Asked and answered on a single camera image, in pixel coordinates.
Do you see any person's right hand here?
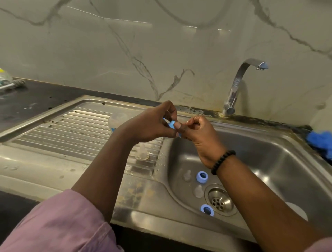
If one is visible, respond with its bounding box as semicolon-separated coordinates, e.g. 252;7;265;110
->
173;114;229;169

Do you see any person's left hand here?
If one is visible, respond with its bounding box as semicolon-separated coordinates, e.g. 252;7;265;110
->
115;100;178;144

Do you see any cartoon print baby bottle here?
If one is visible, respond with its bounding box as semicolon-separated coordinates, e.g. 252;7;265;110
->
107;111;131;134

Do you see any blue and white bottle brush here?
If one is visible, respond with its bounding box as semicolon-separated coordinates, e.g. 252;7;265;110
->
306;130;332;161

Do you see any translucent bottle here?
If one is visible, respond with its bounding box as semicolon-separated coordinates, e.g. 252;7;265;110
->
284;201;310;222

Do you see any person's right forearm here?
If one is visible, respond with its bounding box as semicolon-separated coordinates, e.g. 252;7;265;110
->
214;155;328;252

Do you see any person's left forearm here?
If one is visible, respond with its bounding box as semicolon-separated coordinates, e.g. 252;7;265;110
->
71;130;138;224

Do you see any chrome sink faucet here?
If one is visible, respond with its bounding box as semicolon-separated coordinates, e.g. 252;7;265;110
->
221;58;270;118

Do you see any metal sink drain strainer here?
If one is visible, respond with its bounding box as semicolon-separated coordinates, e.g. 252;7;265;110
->
204;185;238;217

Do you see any stainless steel sink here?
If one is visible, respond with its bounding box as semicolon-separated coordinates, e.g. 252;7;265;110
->
0;94;332;252

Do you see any pink shirt sleeve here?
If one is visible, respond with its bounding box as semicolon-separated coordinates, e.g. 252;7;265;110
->
303;237;332;252
0;189;125;252

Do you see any black bead bracelet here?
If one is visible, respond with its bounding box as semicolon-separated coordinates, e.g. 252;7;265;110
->
211;150;237;176

